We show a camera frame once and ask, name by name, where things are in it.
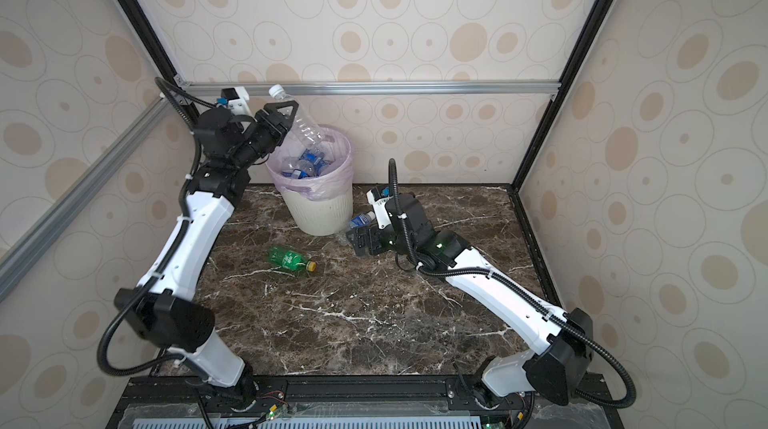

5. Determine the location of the clear unlabelled crushed bottle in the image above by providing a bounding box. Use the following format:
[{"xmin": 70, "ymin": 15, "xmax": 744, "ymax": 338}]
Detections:
[{"xmin": 269, "ymin": 84, "xmax": 325, "ymax": 151}]

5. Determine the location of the Pocari Sweat bottle label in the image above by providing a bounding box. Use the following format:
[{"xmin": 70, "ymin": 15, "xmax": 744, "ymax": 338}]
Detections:
[{"xmin": 299, "ymin": 149, "xmax": 330, "ymax": 177}]

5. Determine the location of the green bottle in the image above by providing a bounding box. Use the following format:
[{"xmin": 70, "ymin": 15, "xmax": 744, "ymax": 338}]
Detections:
[{"xmin": 267, "ymin": 246, "xmax": 317, "ymax": 273}]

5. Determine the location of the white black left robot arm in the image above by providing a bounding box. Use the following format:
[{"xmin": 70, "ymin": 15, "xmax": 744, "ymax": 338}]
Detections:
[{"xmin": 96, "ymin": 79, "xmax": 299, "ymax": 394}]

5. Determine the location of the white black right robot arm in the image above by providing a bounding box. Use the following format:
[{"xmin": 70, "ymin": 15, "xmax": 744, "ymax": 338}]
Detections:
[{"xmin": 346, "ymin": 160, "xmax": 637, "ymax": 410}]

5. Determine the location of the white ribbed waste bin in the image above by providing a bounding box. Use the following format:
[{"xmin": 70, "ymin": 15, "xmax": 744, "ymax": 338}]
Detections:
[{"xmin": 282, "ymin": 187, "xmax": 353, "ymax": 237}]

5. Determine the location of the pink bin liner bag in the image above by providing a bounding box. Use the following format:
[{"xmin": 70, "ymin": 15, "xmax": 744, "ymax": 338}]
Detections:
[{"xmin": 265, "ymin": 125, "xmax": 354, "ymax": 201}]

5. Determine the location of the aluminium rail back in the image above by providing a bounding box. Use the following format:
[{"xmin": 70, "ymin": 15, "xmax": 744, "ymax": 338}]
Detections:
[{"xmin": 175, "ymin": 80, "xmax": 562, "ymax": 99}]

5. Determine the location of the aluminium rail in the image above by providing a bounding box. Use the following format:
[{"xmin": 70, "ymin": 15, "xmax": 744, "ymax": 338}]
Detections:
[
  {"xmin": 175, "ymin": 80, "xmax": 562, "ymax": 99},
  {"xmin": 1, "ymin": 98, "xmax": 169, "ymax": 299}
]

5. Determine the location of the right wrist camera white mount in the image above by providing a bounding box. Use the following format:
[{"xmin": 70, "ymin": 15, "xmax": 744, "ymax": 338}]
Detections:
[{"xmin": 366, "ymin": 185, "xmax": 397, "ymax": 230}]

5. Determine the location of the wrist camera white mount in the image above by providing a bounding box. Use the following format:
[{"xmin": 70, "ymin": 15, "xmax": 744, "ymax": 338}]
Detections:
[
  {"xmin": 366, "ymin": 185, "xmax": 397, "ymax": 230},
  {"xmin": 217, "ymin": 86, "xmax": 251, "ymax": 116}
]

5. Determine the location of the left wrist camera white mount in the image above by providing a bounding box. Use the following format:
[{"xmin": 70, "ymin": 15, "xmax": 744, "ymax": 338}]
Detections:
[{"xmin": 217, "ymin": 86, "xmax": 251, "ymax": 116}]

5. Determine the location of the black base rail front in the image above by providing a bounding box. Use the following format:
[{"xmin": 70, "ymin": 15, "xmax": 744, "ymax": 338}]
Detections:
[{"xmin": 107, "ymin": 375, "xmax": 623, "ymax": 428}]

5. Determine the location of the aluminium rail left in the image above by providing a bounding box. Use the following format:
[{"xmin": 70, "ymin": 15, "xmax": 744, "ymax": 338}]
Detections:
[{"xmin": 1, "ymin": 98, "xmax": 169, "ymax": 299}]

